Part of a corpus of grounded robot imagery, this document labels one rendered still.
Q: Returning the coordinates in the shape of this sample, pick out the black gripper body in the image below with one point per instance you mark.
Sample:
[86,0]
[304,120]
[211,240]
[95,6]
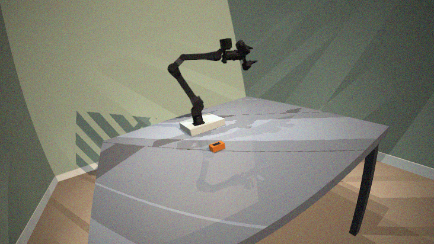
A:
[246,63]

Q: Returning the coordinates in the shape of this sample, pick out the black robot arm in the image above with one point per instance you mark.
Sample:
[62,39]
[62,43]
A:
[197,103]

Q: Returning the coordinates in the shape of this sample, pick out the orange block with dark square face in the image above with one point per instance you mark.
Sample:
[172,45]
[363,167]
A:
[217,146]

